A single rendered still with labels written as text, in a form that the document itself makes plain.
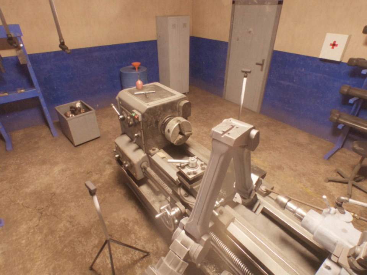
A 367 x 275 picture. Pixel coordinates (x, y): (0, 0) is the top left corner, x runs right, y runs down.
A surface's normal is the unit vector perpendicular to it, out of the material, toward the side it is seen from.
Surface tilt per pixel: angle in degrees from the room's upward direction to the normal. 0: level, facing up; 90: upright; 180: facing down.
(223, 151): 67
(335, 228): 0
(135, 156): 32
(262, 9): 90
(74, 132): 90
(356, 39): 90
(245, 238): 36
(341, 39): 90
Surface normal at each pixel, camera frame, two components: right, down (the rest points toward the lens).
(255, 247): -0.47, -0.49
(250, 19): -0.79, 0.33
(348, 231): 0.00, -0.84
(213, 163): -0.62, 0.04
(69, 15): 0.61, 0.43
